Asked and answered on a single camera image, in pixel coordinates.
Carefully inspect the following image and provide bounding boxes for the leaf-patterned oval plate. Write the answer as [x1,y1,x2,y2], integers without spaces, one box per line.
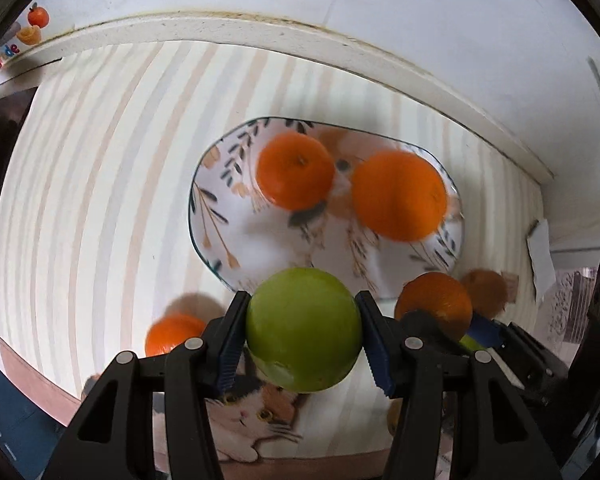
[189,117,465,306]

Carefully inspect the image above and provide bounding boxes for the striped cat-print mat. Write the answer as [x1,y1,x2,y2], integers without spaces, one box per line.
[0,40,546,480]

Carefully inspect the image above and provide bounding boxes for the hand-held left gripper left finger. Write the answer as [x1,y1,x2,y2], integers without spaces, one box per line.
[42,290,253,480]

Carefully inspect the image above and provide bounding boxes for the floral patterned sheet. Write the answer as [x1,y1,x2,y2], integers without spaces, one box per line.
[545,267,598,346]

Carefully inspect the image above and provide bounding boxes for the large green apple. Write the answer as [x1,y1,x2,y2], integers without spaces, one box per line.
[245,267,366,393]

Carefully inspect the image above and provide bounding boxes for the brown mat label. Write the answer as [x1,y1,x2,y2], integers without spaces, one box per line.
[500,271,520,306]

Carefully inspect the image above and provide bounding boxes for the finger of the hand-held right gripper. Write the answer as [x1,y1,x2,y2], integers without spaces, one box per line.
[397,310,468,358]
[466,312,508,350]

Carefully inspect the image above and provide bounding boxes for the round brown fruit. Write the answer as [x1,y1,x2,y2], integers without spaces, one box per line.
[460,269,510,320]

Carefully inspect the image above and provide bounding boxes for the large orange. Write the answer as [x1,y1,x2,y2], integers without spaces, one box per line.
[351,150,449,242]

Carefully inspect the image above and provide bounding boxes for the dark orange tangerine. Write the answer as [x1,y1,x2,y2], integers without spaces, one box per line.
[394,272,474,343]

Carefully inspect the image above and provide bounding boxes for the folded white paper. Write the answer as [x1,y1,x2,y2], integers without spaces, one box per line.
[526,219,556,303]

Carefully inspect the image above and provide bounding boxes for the colourful wall stickers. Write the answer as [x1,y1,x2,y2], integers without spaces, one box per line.
[0,2,51,91]

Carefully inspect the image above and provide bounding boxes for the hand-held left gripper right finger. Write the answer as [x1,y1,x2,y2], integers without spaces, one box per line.
[355,290,563,480]

